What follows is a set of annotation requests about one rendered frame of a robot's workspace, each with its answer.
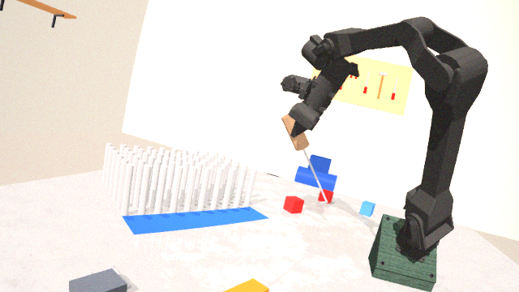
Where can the small light blue cube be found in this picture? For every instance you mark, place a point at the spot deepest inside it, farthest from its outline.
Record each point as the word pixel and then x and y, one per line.
pixel 367 208

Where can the blue flat strip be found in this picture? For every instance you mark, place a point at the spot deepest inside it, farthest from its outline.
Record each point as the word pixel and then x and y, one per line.
pixel 152 223

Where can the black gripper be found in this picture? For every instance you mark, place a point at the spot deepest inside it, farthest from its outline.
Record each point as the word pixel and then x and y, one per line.
pixel 308 112

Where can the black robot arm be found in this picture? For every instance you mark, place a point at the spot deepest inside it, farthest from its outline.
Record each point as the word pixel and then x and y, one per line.
pixel 453 80

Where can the red cube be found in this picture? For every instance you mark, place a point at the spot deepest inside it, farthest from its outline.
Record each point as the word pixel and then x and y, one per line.
pixel 328 195
pixel 293 204

